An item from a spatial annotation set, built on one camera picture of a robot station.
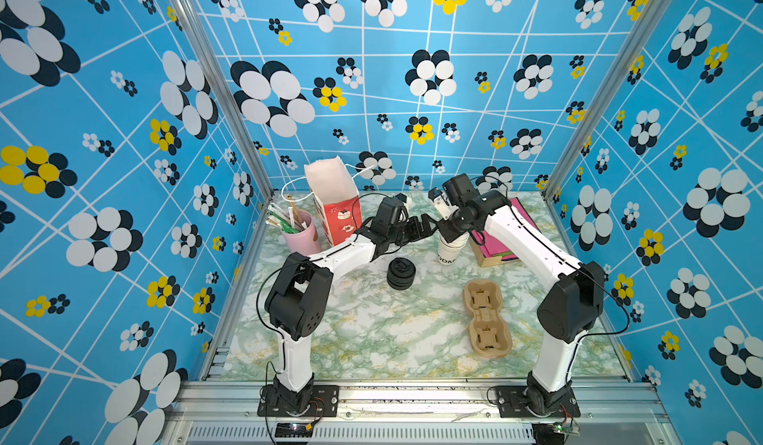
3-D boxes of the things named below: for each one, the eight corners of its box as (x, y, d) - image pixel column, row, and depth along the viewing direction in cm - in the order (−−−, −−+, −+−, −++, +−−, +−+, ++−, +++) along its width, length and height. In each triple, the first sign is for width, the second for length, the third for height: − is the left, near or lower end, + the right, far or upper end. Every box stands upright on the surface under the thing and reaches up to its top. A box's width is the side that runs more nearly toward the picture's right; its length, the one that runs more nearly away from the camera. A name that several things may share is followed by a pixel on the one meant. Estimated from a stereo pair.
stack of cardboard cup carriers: (470, 360, 82) (477, 352, 75) (459, 291, 95) (464, 279, 88) (507, 360, 82) (517, 352, 75) (491, 291, 95) (498, 279, 88)
